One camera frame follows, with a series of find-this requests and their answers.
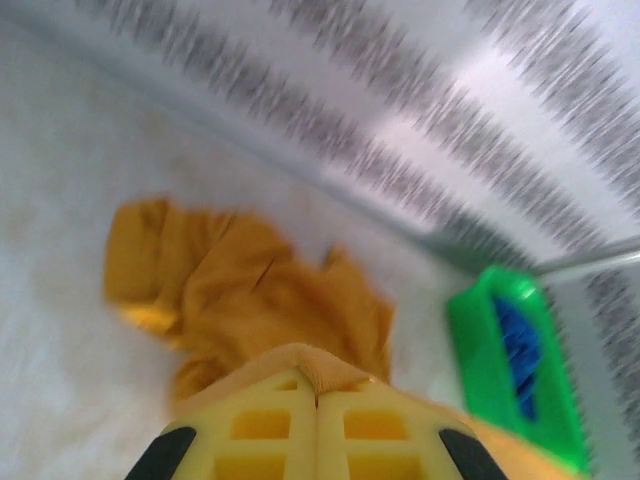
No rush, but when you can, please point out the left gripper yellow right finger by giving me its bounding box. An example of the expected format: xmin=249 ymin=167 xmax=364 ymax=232
xmin=314 ymin=377 xmax=506 ymax=480

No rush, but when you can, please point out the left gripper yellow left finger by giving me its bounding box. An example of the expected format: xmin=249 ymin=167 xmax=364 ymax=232
xmin=124 ymin=367 xmax=319 ymax=480

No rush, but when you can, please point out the yellow printed t-shirt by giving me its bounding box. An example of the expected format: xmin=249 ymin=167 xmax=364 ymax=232
xmin=102 ymin=197 xmax=594 ymax=480

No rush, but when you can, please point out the blue t-shirt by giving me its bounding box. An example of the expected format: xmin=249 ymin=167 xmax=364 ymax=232
xmin=492 ymin=297 xmax=545 ymax=420

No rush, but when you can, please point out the green plastic basket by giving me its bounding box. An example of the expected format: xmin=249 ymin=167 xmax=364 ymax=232
xmin=446 ymin=265 xmax=592 ymax=474

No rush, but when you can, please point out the aluminium rail along wall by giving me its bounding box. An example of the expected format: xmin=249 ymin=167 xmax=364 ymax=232
xmin=0 ymin=0 xmax=481 ymax=276

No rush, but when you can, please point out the aluminium corner post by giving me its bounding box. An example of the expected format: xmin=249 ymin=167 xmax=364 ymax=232
xmin=537 ymin=238 xmax=640 ymax=282

